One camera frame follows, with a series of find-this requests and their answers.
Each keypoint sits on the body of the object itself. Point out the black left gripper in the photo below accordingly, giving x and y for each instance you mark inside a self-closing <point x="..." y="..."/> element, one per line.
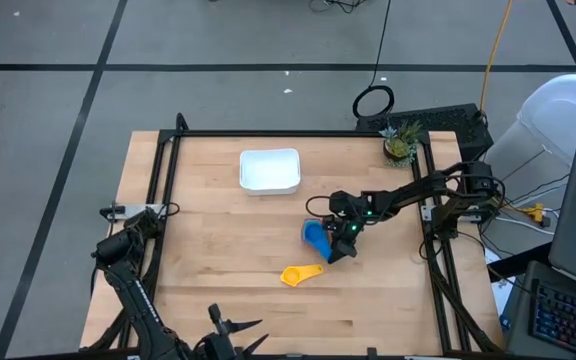
<point x="218" y="347"/>

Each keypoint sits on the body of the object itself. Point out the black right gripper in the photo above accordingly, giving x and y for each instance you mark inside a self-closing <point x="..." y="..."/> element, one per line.
<point x="350" y="229"/>

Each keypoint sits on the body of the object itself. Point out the blue measuring cup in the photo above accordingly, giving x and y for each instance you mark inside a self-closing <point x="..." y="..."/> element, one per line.
<point x="313" y="234"/>

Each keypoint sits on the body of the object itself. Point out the yellow measuring cup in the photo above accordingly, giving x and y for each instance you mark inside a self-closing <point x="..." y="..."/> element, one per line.
<point x="292" y="276"/>

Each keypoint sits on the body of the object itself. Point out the white plastic basket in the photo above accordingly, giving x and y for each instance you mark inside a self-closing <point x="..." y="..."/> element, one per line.
<point x="270" y="170"/>

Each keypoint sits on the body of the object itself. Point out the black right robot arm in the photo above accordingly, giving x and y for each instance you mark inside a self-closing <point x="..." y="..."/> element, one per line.
<point x="418" y="192"/>

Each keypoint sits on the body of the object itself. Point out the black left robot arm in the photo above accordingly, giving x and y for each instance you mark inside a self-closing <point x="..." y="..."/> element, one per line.
<point x="138" y="305"/>

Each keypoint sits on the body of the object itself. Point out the potted succulent plant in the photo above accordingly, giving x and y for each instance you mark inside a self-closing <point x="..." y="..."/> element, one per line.
<point x="399" y="146"/>

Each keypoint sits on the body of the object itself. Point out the black perforated computer case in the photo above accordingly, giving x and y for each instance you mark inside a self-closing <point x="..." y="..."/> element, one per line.
<point x="443" y="122"/>

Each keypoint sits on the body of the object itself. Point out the grey keyboard tray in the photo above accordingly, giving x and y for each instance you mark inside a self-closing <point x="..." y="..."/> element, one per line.
<point x="518" y="320"/>

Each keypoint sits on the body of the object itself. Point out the black backlit keyboard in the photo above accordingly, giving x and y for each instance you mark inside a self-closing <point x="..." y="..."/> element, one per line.
<point x="568" y="320"/>

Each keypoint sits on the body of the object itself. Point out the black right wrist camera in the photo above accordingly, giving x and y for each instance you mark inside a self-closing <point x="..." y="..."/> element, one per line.
<point x="344" y="250"/>

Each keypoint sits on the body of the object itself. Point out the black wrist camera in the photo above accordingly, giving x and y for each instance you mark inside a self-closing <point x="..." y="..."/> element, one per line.
<point x="215" y="314"/>
<point x="344" y="250"/>

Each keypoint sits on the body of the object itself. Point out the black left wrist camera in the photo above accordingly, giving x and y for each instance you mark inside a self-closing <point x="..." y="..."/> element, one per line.
<point x="215" y="314"/>

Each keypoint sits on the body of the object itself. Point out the black aluminium table frame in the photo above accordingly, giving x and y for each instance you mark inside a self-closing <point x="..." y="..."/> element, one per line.
<point x="288" y="133"/>

